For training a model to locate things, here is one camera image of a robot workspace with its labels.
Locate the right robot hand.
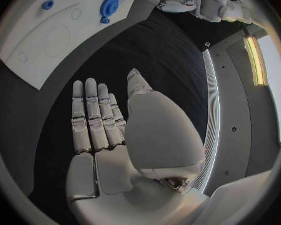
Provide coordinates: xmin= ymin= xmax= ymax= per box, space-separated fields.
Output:
xmin=65 ymin=68 xmax=211 ymax=225

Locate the blue short cylinder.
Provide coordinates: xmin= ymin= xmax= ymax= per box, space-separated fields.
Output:
xmin=41 ymin=0 xmax=55 ymax=11

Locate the white task board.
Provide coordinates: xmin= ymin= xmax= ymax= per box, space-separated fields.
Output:
xmin=0 ymin=0 xmax=143 ymax=91

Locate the blue gear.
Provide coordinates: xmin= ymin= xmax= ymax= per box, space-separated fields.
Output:
xmin=99 ymin=0 xmax=120 ymax=19

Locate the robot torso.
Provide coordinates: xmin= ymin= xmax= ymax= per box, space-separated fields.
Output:
xmin=191 ymin=25 xmax=281 ymax=197

